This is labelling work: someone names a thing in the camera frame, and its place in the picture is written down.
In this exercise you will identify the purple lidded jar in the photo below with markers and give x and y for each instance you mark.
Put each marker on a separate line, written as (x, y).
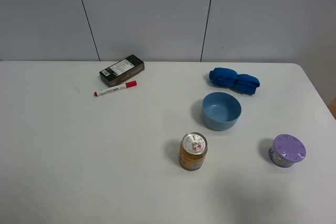
(286, 150)

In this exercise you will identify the red whiteboard marker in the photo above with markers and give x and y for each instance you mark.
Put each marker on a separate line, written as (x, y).
(115, 88)

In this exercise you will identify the light blue bowl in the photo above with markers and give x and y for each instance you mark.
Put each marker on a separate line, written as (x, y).
(220, 111)

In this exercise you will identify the blue folded cloth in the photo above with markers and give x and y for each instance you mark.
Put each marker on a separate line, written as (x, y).
(228, 78)

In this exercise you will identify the orange drink can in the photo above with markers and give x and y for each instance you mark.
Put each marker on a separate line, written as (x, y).
(193, 149)

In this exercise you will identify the dark green rectangular box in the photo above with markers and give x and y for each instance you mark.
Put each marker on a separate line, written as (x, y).
(122, 71)

